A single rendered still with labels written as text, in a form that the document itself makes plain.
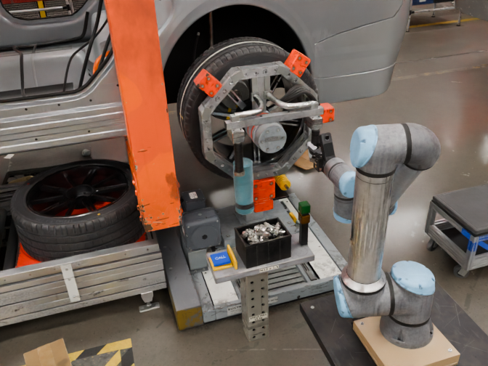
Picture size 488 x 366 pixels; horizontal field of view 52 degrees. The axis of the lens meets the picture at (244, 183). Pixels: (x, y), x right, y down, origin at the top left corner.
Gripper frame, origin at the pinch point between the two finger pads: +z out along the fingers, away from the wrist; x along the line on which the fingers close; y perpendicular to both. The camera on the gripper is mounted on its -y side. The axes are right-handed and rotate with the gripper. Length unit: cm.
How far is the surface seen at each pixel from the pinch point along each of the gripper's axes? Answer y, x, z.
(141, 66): -41, -67, 2
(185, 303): 70, -64, -5
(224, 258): 35, -47, -21
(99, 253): 44, -97, 12
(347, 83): -2, 44, 54
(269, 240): 26.4, -29.4, -26.2
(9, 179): 83, -160, 177
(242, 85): -7, -13, 60
